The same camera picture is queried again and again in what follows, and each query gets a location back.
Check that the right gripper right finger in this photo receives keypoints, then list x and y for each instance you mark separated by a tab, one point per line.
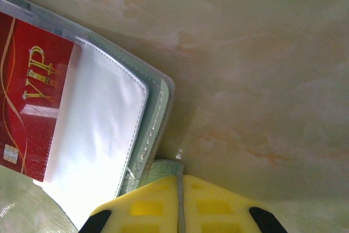
218	211

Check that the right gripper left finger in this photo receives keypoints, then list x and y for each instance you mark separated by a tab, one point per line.
147	208

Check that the green card holder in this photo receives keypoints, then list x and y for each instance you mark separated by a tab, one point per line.
156	102

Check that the red VIP credit card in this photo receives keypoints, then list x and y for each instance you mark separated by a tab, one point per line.
27	80

